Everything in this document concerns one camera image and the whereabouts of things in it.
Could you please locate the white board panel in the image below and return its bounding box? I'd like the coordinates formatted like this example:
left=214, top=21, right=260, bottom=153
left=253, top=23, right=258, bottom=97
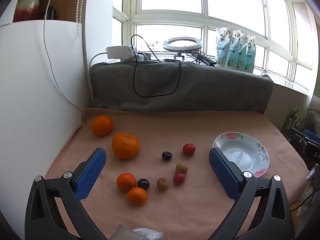
left=0, top=20, right=88, bottom=230

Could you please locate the thin white cable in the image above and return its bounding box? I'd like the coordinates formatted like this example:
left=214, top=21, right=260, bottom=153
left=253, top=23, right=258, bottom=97
left=43, top=0, right=85, bottom=112

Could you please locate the smooth round orange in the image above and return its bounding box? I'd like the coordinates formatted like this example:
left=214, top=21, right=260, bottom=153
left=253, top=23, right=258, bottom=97
left=91, top=115, right=114, bottom=137

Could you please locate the teal floral refill pouch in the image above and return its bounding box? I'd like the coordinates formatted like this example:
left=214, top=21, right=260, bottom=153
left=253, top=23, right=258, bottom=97
left=236, top=33, right=250, bottom=71
left=226, top=30, right=242, bottom=69
left=244, top=36, right=257, bottom=73
left=215, top=27, right=232, bottom=67

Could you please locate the ring light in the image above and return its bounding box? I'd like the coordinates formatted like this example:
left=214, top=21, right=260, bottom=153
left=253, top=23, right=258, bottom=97
left=163, top=37, right=202, bottom=54

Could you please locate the black phone holder clamp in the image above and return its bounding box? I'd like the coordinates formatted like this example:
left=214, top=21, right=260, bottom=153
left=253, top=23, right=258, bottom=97
left=192, top=51, right=217, bottom=67

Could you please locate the person's left hand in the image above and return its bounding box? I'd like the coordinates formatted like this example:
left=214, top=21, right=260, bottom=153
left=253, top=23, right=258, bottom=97
left=132, top=227, right=164, bottom=240

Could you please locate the white window frame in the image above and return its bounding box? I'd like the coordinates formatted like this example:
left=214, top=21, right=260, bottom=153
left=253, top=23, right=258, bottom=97
left=112, top=0, right=317, bottom=97

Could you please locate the person's right hand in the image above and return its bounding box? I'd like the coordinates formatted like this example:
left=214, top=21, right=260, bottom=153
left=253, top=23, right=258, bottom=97
left=297, top=164, right=320, bottom=217

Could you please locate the grey blanket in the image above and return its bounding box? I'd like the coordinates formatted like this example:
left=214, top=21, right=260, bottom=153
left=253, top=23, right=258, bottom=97
left=90, top=60, right=274, bottom=114

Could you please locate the white plug adapter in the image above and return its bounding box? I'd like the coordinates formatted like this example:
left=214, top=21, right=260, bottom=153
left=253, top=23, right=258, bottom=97
left=136, top=51, right=152, bottom=62

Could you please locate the white power cord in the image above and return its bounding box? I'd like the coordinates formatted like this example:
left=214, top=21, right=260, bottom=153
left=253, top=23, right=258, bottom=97
left=88, top=52, right=108, bottom=107

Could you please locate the large dimpled orange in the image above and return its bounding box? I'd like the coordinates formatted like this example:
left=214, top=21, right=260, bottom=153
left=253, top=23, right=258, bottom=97
left=111, top=132, right=141, bottom=159

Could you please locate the red cherry tomato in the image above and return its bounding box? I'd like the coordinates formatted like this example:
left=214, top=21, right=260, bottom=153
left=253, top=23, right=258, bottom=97
left=182, top=143, right=196, bottom=156
left=173, top=172, right=186, bottom=185

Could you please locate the beaded blind cord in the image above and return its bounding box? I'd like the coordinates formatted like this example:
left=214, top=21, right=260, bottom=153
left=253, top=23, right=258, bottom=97
left=75, top=0, right=83, bottom=39

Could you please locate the black cable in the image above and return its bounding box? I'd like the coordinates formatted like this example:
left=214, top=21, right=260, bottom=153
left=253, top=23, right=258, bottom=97
left=131, top=34, right=182, bottom=98

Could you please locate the white power strip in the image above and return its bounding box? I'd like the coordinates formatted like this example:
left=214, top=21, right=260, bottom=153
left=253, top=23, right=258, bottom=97
left=105, top=45, right=135, bottom=60

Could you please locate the floral white bowl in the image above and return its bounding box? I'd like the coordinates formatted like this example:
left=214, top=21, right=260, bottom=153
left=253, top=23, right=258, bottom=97
left=212, top=132, right=270, bottom=178

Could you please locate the green carton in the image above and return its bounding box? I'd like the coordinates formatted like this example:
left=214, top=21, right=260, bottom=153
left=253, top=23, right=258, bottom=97
left=282, top=107, right=304, bottom=133

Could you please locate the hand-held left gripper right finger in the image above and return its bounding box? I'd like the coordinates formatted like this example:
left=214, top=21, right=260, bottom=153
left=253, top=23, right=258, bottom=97
left=209, top=147, right=295, bottom=240

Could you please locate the vase poster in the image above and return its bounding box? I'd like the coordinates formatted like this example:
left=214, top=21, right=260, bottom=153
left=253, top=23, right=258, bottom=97
left=12, top=0, right=42, bottom=22

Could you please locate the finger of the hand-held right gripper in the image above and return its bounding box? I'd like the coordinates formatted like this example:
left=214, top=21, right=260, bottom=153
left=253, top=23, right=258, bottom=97
left=303, top=129, right=320, bottom=143
left=287, top=127, right=309, bottom=155

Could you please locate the brown wooden cabinet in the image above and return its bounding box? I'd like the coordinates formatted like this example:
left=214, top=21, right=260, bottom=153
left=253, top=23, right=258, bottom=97
left=40, top=0, right=87, bottom=22

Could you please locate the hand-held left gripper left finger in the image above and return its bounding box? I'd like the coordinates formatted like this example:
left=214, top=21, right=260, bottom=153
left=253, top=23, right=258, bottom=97
left=24, top=147, right=108, bottom=240

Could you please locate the small mandarin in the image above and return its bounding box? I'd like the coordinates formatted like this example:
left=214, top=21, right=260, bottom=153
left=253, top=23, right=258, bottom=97
left=127, top=187, right=148, bottom=207
left=116, top=172, right=138, bottom=191

